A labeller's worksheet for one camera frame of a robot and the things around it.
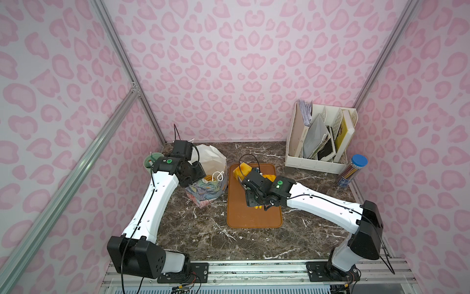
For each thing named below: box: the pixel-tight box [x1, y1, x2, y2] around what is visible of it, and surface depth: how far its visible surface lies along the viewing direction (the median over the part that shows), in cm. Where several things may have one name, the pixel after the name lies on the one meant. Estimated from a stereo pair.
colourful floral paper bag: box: [184, 143, 228, 209], surface depth 85 cm
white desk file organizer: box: [285, 99, 359, 175], surface depth 102 cm
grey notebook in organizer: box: [303, 113, 329, 159], surface depth 105 cm
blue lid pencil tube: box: [336, 153, 369, 189], surface depth 90 cm
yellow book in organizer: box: [335, 110, 349, 154], surface depth 97 cm
